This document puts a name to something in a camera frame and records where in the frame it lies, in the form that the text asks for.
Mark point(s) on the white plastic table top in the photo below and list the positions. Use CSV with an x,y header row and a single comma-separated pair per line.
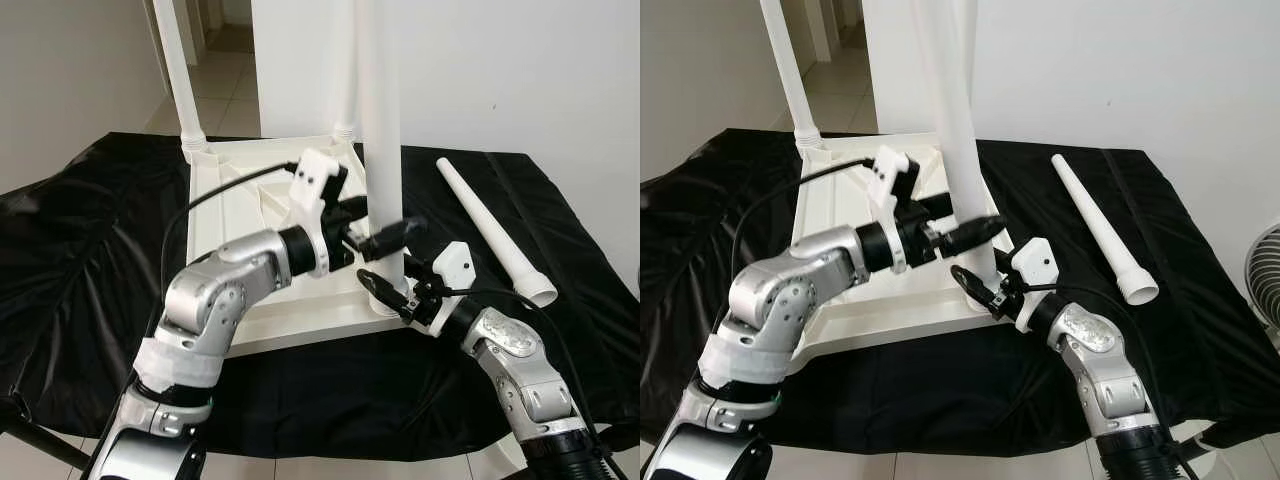
x,y
300,310
880,320

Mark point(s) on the white door frame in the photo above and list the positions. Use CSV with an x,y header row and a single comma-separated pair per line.
x,y
150,40
820,40

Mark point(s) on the black table cloth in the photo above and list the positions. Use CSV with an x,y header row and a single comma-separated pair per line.
x,y
80,280
700,280

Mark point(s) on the white round plastic object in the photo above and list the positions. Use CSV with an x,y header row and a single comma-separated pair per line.
x,y
1218,433

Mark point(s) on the white plastic table leg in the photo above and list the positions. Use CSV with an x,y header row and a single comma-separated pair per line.
x,y
950,120
970,50
180,70
1100,220
490,215
345,70
380,120
790,70

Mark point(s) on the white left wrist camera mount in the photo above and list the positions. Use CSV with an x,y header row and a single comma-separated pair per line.
x,y
890,180
312,185

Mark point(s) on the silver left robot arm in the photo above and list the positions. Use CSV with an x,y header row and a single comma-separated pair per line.
x,y
210,290
780,290

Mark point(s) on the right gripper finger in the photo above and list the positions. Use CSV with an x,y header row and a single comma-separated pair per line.
x,y
378,287
971,286

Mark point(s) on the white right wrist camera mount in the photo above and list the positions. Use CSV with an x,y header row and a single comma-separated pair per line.
x,y
1037,260
455,262

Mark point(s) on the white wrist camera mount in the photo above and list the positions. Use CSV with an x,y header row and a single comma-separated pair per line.
x,y
455,262
312,185
1037,260
890,180

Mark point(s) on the white standing fan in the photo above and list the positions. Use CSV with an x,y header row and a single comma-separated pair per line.
x,y
1268,275

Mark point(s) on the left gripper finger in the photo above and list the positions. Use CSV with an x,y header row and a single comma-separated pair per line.
x,y
352,211
395,236
975,233
936,206

